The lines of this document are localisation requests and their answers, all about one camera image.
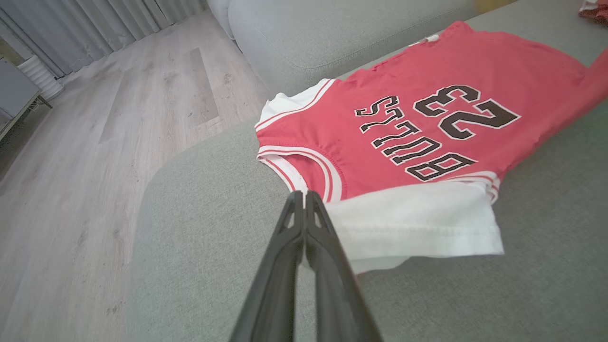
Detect yellow pillow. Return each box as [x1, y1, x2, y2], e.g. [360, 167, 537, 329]
[476, 0, 516, 12]

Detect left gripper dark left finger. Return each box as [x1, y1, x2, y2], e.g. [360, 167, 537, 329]
[229, 190, 305, 342]

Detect light grey low cabinet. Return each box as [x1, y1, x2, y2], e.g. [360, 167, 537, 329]
[0, 57, 53, 141]

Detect grey pleated curtain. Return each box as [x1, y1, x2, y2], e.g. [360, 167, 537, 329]
[0, 0, 208, 79]

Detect red shorts with white trim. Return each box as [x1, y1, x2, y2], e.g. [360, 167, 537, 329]
[579, 0, 608, 24]

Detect light grey sofa armrest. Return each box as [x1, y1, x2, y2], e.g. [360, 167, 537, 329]
[207, 0, 237, 42]

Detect grey sofa back cushion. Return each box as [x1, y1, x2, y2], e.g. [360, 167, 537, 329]
[228, 0, 480, 95]

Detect grey fabric sofa seat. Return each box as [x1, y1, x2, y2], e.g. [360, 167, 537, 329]
[121, 0, 608, 342]

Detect red Bulls 23 jersey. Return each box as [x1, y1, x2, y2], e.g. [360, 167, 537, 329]
[255, 20, 608, 275]

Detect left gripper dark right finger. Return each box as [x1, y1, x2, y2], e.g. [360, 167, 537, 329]
[304, 190, 383, 342]

